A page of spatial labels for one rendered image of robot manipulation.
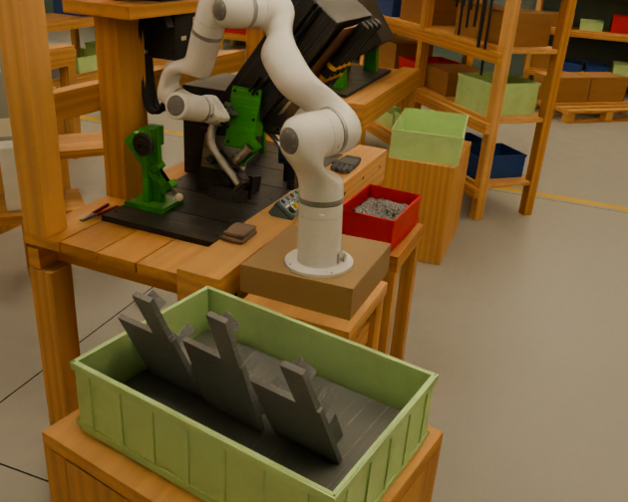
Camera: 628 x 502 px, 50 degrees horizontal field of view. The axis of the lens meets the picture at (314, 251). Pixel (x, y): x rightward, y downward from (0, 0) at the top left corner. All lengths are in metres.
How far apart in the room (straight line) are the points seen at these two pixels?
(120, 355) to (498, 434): 1.77
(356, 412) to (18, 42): 1.32
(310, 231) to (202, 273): 0.33
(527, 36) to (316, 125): 3.37
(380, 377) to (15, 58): 1.30
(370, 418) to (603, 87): 8.05
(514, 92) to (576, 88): 4.07
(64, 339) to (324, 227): 1.03
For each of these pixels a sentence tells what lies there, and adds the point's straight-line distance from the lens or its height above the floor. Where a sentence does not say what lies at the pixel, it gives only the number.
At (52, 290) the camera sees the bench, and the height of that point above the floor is 0.70.
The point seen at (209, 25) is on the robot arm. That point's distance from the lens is 1.99.
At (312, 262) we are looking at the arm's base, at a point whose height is 0.97.
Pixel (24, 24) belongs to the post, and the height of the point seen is 1.50.
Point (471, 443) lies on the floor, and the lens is 2.80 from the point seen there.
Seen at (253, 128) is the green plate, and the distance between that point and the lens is 2.37.
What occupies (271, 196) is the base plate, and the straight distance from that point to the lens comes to 2.43.
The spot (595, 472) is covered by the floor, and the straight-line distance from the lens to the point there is 2.85.
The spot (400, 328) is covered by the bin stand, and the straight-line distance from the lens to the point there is 2.72.
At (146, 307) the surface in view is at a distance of 1.27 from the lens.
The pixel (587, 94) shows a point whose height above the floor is 0.24.
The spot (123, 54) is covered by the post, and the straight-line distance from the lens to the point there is 2.34.
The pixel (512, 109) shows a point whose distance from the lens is 4.96.
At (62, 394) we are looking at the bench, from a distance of 2.48.
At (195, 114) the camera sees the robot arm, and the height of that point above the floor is 1.24.
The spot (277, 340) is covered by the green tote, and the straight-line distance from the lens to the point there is 1.58.
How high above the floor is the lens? 1.75
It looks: 25 degrees down
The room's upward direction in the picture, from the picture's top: 4 degrees clockwise
